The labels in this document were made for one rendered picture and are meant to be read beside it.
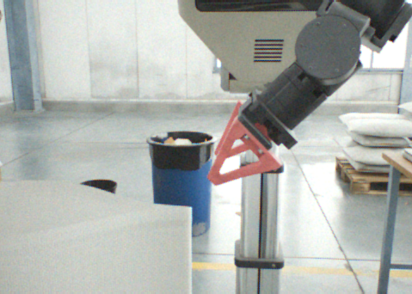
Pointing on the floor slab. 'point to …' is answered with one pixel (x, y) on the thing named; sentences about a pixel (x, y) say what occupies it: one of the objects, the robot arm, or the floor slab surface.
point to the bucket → (101, 185)
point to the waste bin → (183, 174)
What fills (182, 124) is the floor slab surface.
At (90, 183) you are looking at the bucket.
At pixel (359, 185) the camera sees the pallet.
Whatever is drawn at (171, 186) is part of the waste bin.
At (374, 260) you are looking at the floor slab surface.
